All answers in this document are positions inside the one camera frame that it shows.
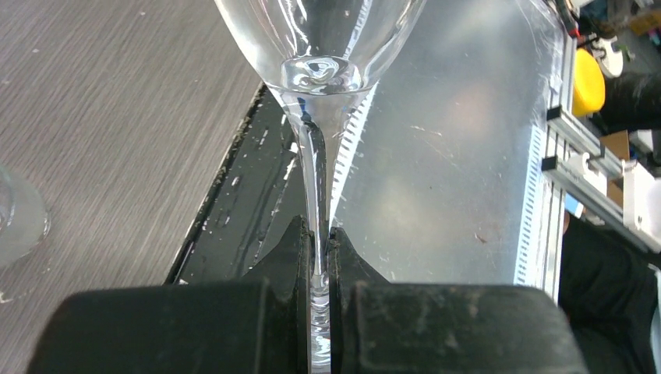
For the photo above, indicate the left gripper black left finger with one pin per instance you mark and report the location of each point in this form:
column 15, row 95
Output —
column 257, row 323

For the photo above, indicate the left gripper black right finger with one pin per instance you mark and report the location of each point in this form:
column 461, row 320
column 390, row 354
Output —
column 383, row 327

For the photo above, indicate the clear wine glass front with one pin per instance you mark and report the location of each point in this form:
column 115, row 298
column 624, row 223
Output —
column 25, row 220

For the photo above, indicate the clear wine glass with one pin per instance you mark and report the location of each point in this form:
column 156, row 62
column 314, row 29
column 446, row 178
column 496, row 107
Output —
column 319, row 59
column 25, row 220

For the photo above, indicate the clear wine glass back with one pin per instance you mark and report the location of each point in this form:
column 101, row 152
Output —
column 319, row 59

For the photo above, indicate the yellow round object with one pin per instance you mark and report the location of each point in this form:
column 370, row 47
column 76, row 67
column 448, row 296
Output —
column 589, row 88

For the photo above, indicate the aluminium frame rail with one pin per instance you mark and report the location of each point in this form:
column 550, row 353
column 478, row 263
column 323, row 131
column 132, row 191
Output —
column 623, row 195

